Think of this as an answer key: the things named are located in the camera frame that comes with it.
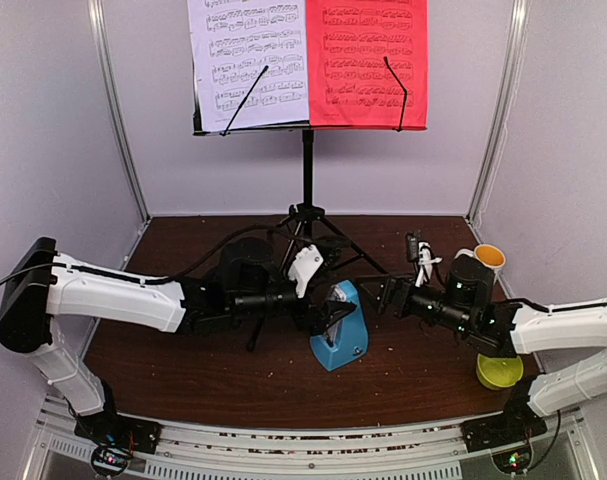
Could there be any blue metronome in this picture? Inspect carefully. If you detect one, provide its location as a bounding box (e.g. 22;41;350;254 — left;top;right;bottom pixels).
309;280;369;371

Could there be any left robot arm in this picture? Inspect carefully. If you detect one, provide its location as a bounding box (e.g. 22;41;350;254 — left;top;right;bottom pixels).
0;224;358;444

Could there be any left aluminium frame post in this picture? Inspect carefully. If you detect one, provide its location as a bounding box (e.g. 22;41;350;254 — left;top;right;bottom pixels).
87;0;151;223

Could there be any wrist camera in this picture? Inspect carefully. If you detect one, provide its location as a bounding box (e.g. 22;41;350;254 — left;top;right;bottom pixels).
287;237;346;299
405;231;444;287

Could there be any white mug orange inside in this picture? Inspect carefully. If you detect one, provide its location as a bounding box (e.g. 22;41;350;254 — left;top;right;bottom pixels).
454;244;506;281

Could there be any lavender sheet music page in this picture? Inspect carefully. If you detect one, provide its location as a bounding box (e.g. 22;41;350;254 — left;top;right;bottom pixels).
187;0;310;134

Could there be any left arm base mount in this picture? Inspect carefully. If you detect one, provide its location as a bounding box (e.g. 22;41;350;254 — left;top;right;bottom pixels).
74;414;162;478

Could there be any yellow-green bowl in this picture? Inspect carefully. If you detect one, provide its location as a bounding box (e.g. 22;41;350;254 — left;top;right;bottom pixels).
476;354;524;390

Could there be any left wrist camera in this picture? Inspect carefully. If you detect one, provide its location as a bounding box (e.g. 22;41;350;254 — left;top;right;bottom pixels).
287;237;346;299

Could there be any front aluminium rail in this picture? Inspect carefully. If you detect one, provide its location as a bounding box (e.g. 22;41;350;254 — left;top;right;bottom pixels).
19;395;600;479

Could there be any red sheet music page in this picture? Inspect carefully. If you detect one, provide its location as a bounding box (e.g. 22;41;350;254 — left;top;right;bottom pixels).
305;0;429;132

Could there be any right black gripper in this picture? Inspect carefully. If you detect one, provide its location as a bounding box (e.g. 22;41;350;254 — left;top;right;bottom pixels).
354;273;473;336

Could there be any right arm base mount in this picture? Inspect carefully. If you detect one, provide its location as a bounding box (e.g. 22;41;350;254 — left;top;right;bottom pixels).
461;413;547;476

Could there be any black music stand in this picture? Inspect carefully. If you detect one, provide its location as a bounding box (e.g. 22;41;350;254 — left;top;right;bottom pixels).
190;0;429;354

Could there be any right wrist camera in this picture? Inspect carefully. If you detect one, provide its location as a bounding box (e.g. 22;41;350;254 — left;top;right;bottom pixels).
405;231;444;287

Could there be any aluminium frame post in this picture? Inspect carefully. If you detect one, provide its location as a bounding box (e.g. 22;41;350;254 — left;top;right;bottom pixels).
87;0;151;223
467;0;531;226

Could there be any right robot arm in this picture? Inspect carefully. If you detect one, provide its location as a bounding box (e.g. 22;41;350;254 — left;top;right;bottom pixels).
357;255;607;442

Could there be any right aluminium frame post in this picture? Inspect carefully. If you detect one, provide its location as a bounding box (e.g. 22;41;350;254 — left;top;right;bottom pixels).
467;0;531;226

